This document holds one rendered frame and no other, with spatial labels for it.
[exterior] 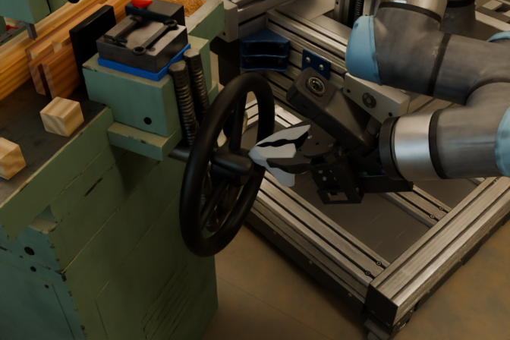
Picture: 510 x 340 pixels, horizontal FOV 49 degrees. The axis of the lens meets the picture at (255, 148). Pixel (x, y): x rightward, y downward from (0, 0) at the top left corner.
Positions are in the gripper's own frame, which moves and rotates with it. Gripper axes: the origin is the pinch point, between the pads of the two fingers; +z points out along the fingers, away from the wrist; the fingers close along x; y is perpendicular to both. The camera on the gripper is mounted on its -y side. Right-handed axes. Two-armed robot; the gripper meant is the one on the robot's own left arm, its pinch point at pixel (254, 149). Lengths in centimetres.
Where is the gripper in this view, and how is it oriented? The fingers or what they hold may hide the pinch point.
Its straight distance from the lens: 73.6
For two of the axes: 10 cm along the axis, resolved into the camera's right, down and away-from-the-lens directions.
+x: 4.2, -6.6, 6.2
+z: -7.8, 0.8, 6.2
